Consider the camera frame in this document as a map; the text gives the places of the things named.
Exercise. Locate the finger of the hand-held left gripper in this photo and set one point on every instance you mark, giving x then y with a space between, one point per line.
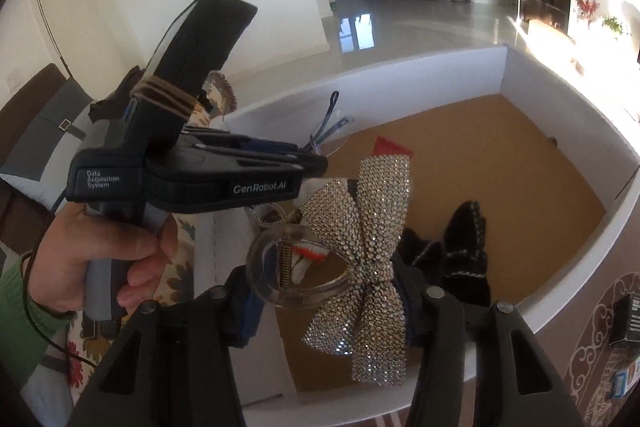
300 167
240 143

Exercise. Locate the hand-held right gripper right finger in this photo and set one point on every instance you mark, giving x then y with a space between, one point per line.
440 322

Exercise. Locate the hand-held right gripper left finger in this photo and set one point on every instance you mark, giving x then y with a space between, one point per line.
252 317

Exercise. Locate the clear eyeglasses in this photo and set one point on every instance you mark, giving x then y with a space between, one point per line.
326 117

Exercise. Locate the black velvet hair bow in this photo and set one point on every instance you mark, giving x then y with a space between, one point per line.
465 257

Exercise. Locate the white knitted glove orange cuff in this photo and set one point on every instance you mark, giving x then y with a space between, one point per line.
302 268

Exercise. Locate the rhinestone bow hair claw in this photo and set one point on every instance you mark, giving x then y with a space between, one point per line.
370 217

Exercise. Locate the red packet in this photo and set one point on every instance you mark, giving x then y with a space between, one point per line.
392 147

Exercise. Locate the white cardboard box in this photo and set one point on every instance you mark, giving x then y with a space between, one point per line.
540 92

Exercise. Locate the person's left forearm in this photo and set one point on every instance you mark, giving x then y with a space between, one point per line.
20 322

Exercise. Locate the person's left hand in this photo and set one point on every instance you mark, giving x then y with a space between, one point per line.
75 267

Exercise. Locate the grey cushion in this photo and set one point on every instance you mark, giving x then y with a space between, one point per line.
40 142

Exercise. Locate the small black box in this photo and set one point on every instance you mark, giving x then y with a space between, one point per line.
627 319

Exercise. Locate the blue medicine box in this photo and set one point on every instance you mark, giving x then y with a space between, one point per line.
627 382

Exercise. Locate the red flower bouquet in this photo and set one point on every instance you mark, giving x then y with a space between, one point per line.
587 9

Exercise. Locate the green trailing plant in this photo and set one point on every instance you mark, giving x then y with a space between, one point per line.
615 26

